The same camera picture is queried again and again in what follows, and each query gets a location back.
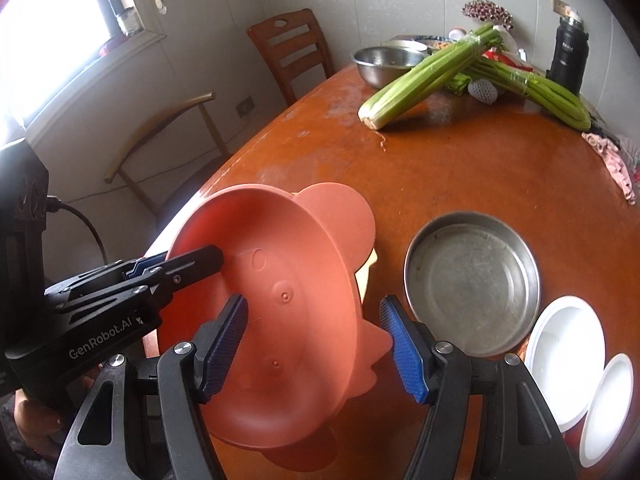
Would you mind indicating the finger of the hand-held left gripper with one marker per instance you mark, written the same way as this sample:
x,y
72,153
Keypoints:
x,y
200,262
142,265

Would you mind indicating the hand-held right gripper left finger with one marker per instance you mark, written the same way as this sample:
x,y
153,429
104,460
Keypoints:
x,y
227,340

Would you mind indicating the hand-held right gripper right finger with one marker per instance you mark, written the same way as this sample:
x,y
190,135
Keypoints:
x,y
402,345

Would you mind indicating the salmon plastic plate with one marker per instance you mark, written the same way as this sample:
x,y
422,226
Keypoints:
x,y
300,340

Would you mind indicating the round steel pan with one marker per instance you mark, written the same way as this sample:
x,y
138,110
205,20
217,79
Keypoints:
x,y
475,285

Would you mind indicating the white and red paper bowl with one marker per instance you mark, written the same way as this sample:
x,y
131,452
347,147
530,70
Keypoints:
x,y
565,360
607,410

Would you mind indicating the person's left hand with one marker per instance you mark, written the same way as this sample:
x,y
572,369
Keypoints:
x,y
37,417

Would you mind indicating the beige plate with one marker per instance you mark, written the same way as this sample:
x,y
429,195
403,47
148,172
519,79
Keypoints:
x,y
367,272

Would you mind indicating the light wood curved chair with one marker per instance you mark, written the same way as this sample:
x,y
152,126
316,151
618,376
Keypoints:
x,y
150,130

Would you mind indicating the red object on windowsill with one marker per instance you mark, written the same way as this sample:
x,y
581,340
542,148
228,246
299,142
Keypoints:
x,y
111,47

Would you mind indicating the orange wooden chair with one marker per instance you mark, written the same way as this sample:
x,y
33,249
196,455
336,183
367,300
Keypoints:
x,y
287,45

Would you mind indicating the glass jar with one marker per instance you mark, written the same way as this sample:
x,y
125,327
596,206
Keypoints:
x,y
128,22

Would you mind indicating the celery bunch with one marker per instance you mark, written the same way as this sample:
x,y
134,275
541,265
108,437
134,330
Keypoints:
x,y
425,77
540,92

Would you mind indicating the steel mixing bowl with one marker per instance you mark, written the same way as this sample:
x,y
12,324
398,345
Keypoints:
x,y
385,65

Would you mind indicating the pink cloth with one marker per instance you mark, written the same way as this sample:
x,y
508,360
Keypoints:
x,y
612,160

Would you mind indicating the red food package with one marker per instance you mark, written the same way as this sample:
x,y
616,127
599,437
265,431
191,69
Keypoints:
x,y
515,62

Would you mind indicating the small white bottle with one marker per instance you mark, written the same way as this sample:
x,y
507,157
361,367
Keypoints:
x,y
522,54

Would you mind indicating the white plastic bag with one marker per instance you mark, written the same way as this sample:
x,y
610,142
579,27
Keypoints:
x,y
506,39

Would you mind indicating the black thermos bottle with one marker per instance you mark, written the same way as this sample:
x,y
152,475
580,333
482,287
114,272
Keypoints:
x,y
567,60

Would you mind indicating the dried flower bouquet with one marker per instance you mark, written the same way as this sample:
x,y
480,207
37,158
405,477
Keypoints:
x,y
487,12

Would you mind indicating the low wall socket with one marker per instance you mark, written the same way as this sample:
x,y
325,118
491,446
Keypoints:
x,y
245,106

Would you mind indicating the wall power outlet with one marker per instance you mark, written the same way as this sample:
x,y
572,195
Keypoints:
x,y
562,6

